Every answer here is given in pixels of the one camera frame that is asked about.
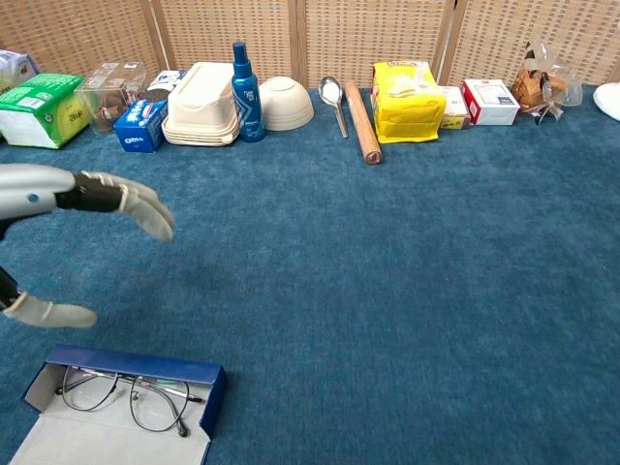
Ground blue spray bottle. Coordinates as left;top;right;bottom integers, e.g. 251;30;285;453
231;41;266;143

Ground beige lidded lunch container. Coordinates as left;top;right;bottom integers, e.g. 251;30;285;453
161;61;241;147

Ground yellow biscuit bag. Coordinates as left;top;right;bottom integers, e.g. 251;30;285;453
371;60;447;145

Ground white foam mannequin head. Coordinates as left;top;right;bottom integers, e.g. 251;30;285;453
593;82;620;122

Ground white blue tissue pack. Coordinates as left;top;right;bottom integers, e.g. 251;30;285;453
0;49;40;93

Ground clear plastic snack box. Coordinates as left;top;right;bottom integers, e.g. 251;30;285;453
76;61;148;136

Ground white red box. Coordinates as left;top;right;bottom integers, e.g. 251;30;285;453
460;78;521;127

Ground wicker folding screen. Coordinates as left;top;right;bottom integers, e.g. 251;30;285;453
0;0;620;89

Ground beige upturned bowl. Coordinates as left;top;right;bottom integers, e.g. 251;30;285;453
258;76;315;133

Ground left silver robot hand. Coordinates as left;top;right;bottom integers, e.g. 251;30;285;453
0;163;176;329

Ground wooden rolling pin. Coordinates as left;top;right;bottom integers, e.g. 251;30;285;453
343;79;384;166

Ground green tissue pack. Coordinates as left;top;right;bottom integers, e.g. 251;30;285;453
0;73;92;150

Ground metal spoon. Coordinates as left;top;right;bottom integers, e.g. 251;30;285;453
318;76;351;140

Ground blue Oreo box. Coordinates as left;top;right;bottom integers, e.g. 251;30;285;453
112;99;169;154

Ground white blue Oreo packet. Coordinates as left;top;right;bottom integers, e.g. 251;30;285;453
146;70;188;102

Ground eyeglasses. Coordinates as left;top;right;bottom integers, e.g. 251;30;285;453
54;365;207;439

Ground blue felt table cloth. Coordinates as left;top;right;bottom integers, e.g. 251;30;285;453
0;84;620;465

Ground clear bag of pastries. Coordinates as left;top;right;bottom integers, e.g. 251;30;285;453
511;40;584;126

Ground small pink box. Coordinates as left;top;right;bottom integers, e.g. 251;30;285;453
438;85;474;131

